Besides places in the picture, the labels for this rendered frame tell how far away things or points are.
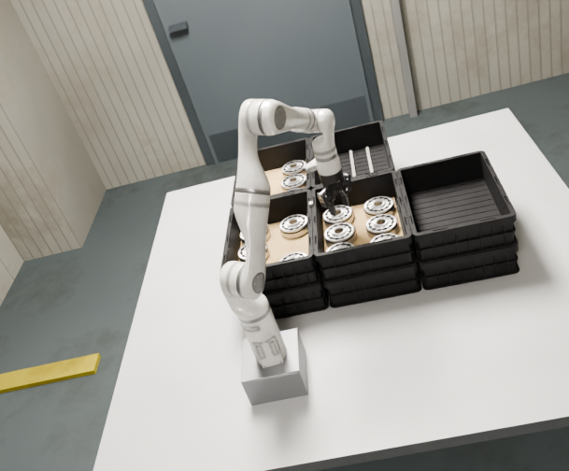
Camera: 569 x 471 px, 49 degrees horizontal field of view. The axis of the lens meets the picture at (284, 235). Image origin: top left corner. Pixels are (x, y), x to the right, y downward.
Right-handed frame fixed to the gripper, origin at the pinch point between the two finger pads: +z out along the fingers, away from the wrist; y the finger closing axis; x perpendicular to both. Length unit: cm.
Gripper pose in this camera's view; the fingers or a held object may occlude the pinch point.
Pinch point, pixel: (339, 206)
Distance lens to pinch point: 206.4
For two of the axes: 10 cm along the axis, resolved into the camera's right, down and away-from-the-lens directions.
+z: 2.6, 7.9, 5.5
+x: -6.6, -2.7, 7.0
